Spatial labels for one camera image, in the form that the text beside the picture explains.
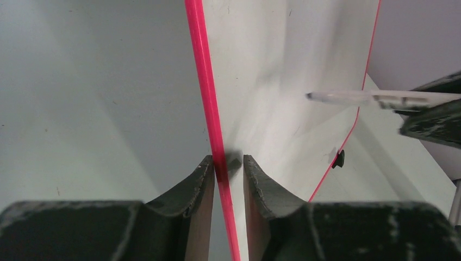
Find pink framed whiteboard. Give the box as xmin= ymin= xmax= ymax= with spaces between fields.
xmin=185 ymin=1 xmax=380 ymax=260

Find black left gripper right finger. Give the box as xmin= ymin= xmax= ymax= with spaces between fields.
xmin=243 ymin=155 xmax=460 ymax=260

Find black whiteboard right foot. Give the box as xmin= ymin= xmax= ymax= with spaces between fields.
xmin=332 ymin=150 xmax=345 ymax=169

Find aluminium frame profile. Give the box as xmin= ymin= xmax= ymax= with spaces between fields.
xmin=448 ymin=179 xmax=460 ymax=226

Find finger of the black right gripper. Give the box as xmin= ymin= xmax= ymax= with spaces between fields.
xmin=412 ymin=71 xmax=460 ymax=94
xmin=399 ymin=101 xmax=460 ymax=149

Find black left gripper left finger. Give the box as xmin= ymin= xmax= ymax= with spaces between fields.
xmin=1 ymin=156 xmax=215 ymax=260

